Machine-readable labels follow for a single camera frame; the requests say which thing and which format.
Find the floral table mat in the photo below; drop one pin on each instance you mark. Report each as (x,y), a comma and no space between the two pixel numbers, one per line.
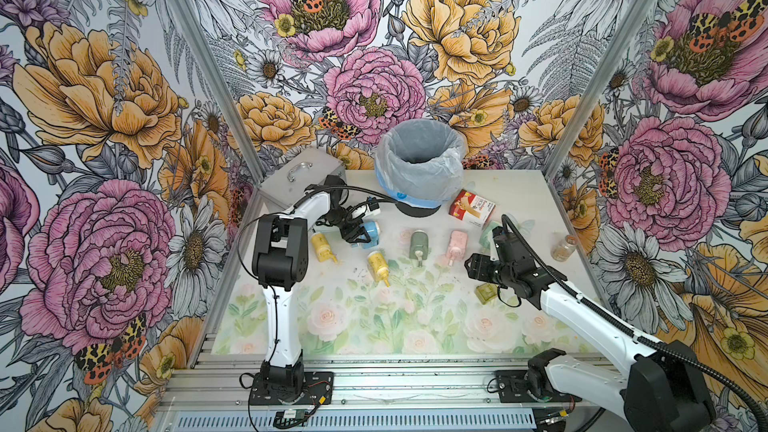
(428,310)

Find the blue pencil sharpener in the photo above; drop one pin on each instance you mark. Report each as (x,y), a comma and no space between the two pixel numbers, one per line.
(370,236)

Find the pink pencil sharpener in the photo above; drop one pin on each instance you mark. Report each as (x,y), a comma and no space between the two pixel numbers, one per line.
(456,248)

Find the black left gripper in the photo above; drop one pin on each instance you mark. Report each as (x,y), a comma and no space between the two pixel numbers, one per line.
(353,231)

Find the black bin with plastic liner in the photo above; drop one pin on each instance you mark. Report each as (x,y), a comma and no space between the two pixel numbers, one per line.
(419,163)

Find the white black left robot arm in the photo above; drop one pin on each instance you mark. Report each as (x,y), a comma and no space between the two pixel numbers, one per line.
(280,260)

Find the silver metal case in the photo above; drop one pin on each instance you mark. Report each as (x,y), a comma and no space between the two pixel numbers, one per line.
(288,183)

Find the mint green pencil sharpener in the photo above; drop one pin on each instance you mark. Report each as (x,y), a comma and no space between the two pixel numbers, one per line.
(486,237)

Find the yellow pencil sharpener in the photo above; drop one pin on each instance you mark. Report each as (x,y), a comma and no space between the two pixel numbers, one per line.
(322,248)
(378,267)

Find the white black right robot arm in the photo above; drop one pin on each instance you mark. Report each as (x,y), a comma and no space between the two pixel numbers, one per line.
(653,386)

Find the dark green pencil sharpener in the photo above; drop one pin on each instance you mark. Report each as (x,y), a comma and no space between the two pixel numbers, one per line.
(419,247)

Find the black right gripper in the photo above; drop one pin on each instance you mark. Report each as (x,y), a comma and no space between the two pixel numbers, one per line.
(479,267)

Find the yellow transparent shavings tray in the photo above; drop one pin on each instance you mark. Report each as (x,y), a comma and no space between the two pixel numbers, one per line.
(486,293)

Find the red white cardboard box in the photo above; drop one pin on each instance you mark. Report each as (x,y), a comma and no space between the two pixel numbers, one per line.
(471,208)

